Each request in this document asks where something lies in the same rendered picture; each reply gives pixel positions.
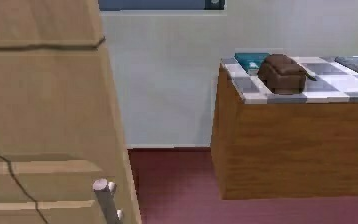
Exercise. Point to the teal book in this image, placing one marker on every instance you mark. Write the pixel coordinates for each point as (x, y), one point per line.
(250, 60)

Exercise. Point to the wooden cabinet with checkered top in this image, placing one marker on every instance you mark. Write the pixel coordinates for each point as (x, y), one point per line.
(287, 146)

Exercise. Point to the light wooden door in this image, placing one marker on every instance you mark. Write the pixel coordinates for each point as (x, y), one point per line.
(50, 100)

